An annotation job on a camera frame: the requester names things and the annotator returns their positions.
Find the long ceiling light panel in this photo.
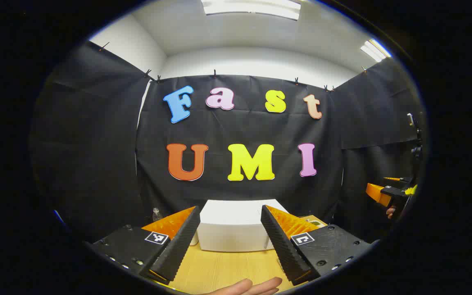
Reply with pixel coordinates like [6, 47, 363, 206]
[201, 0, 302, 21]

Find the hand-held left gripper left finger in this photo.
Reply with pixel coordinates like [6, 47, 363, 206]
[84, 206, 202, 285]

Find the black backdrop cloth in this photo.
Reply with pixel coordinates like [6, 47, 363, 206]
[29, 39, 427, 246]

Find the white microwave oven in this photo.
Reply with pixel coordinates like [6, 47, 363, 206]
[190, 200, 290, 252]

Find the small ceiling light panel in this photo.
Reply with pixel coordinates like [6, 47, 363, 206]
[360, 38, 392, 63]

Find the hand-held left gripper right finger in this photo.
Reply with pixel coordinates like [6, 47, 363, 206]
[260, 205, 378, 286]

